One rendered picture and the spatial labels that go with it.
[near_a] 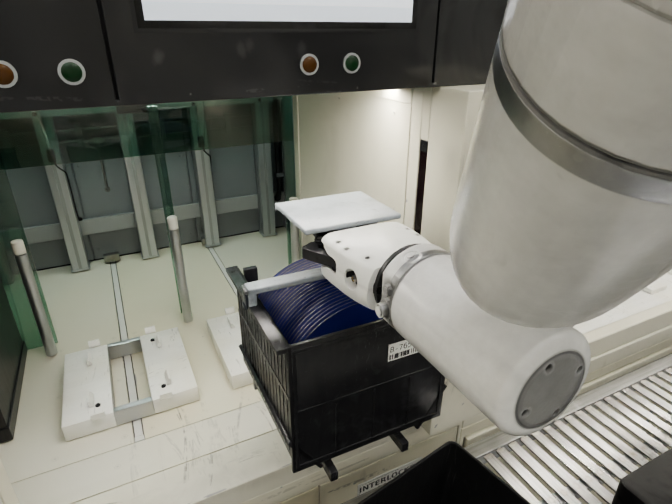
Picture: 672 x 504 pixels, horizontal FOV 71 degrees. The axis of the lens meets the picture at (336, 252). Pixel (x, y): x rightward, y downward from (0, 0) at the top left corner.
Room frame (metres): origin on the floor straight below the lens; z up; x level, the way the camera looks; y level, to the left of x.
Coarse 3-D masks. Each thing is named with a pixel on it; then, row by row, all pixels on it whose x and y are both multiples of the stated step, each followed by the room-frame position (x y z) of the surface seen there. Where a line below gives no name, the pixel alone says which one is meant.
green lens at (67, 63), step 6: (66, 60) 0.42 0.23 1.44; (72, 60) 0.43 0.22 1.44; (60, 66) 0.42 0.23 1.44; (66, 66) 0.42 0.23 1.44; (72, 66) 0.42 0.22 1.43; (78, 66) 0.43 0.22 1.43; (60, 72) 0.42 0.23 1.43; (66, 72) 0.42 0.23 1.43; (72, 72) 0.42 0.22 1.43; (78, 72) 0.43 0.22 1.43; (84, 72) 0.43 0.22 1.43; (66, 78) 0.42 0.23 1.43; (72, 78) 0.42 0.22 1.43; (78, 78) 0.43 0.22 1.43; (84, 78) 0.43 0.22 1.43; (72, 84) 0.42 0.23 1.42
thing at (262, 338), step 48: (240, 288) 0.50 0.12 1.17; (336, 336) 0.41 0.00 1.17; (384, 336) 0.43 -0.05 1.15; (288, 384) 0.39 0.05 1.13; (336, 384) 0.41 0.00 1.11; (384, 384) 0.43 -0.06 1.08; (432, 384) 0.47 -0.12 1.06; (288, 432) 0.39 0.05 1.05; (336, 432) 0.41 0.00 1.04; (384, 432) 0.44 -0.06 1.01
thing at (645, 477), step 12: (660, 456) 0.53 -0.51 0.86; (648, 468) 0.50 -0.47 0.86; (660, 468) 0.50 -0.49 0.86; (624, 480) 0.48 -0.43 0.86; (636, 480) 0.48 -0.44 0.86; (648, 480) 0.48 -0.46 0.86; (660, 480) 0.48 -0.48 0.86; (624, 492) 0.47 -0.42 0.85; (636, 492) 0.46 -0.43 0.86; (648, 492) 0.46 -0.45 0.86; (660, 492) 0.46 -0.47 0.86
